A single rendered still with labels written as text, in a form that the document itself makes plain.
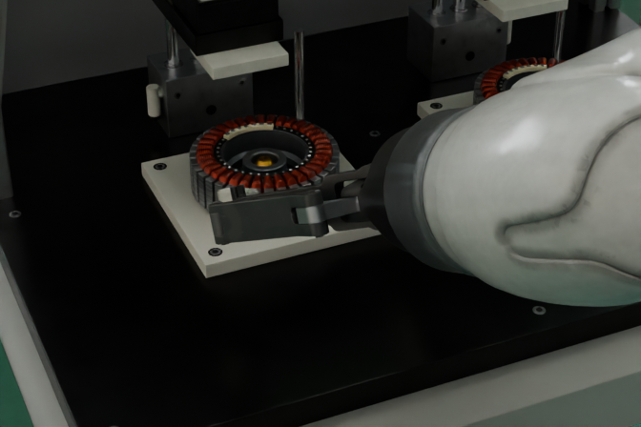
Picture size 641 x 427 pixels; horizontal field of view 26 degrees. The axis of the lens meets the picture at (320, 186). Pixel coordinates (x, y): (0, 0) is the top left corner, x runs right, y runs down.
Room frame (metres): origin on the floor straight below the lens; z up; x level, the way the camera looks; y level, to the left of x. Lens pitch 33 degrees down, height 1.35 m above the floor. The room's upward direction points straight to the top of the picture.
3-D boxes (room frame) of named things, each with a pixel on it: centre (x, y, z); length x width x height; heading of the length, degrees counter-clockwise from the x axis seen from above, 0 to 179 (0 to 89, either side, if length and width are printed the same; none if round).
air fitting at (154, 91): (0.99, 0.14, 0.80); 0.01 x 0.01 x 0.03; 24
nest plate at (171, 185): (0.89, 0.04, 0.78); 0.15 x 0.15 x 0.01; 24
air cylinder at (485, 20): (1.12, -0.12, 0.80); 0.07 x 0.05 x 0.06; 114
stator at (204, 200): (0.89, 0.04, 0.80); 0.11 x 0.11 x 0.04
